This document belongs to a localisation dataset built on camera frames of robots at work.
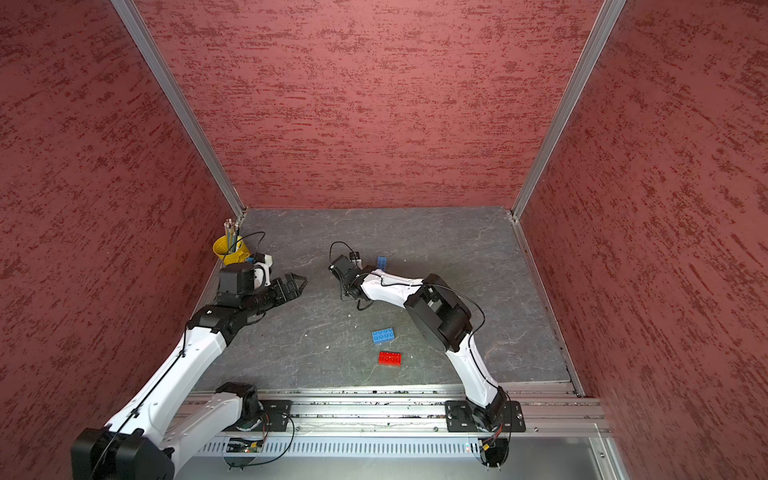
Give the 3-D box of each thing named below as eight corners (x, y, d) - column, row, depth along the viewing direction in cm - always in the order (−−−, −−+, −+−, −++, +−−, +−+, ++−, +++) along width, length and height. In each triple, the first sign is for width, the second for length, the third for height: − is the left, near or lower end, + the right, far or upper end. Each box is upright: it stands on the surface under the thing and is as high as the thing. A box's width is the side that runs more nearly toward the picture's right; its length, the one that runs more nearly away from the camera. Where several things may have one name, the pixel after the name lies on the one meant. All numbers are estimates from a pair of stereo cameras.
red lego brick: (377, 364, 84) (377, 361, 83) (379, 353, 86) (378, 350, 85) (402, 366, 84) (402, 364, 82) (402, 355, 86) (403, 353, 84)
